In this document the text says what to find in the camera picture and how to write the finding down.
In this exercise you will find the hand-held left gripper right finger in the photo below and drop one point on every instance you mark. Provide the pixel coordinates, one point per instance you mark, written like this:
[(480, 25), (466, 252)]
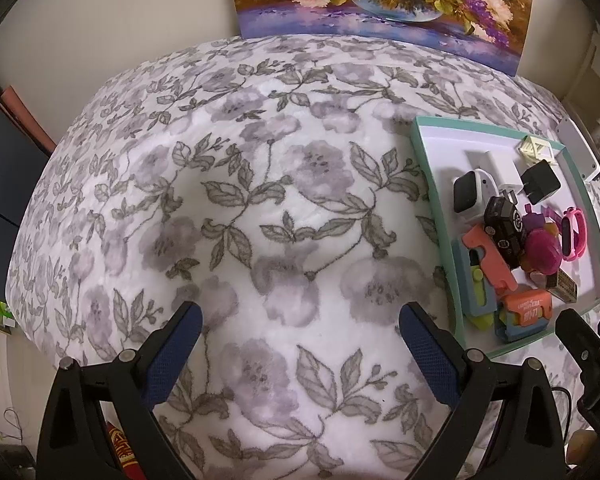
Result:
[(430, 355)]

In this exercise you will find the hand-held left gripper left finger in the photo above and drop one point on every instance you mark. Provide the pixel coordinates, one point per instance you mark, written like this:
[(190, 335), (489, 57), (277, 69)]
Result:
[(175, 355)]

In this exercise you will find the gold patterned box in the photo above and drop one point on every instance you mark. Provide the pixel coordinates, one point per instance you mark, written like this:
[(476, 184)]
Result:
[(562, 285)]

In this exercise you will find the pink smartwatch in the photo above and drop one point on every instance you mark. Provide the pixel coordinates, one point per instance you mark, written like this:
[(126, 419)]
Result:
[(580, 235)]

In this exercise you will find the dog toy figure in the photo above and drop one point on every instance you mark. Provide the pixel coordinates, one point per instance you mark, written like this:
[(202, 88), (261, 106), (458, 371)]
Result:
[(542, 250)]

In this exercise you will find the salmon plastic case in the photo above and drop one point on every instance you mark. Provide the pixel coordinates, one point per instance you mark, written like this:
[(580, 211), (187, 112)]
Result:
[(485, 247)]

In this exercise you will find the black toy car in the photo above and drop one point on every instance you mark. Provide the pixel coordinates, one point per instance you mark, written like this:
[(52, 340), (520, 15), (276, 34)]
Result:
[(502, 225)]

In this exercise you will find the white smartwatch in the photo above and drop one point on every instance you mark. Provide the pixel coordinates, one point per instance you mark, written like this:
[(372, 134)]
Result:
[(467, 192)]

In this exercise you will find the black charger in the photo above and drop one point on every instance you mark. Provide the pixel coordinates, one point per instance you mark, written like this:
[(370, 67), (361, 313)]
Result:
[(542, 180)]

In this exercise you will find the white charger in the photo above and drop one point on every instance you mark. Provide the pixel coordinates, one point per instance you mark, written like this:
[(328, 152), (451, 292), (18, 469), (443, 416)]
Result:
[(509, 194)]

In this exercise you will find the teal tray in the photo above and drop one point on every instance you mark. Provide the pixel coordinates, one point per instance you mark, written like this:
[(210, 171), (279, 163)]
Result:
[(445, 157)]

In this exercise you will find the cream plastic frame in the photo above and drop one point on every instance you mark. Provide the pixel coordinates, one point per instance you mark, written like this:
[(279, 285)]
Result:
[(527, 147)]

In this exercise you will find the red patterned box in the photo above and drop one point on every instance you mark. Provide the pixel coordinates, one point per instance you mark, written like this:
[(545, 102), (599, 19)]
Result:
[(122, 452)]

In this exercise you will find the grey floral blanket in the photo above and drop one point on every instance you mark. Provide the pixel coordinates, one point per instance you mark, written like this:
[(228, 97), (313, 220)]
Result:
[(230, 210)]

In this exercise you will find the white rectangular device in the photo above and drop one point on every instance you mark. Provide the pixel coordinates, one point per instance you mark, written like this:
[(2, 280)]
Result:
[(577, 147)]

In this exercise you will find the dark object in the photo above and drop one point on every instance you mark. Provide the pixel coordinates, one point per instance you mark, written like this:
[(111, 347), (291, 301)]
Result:
[(5, 462)]

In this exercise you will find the dark cabinet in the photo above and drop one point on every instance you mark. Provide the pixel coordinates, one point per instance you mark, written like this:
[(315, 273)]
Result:
[(0, 185)]

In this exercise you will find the red-brown board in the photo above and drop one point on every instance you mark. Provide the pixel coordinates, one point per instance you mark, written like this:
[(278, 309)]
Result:
[(27, 115)]

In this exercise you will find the flower painting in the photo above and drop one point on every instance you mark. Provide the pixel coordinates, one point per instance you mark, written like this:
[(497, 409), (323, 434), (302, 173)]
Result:
[(380, 20)]

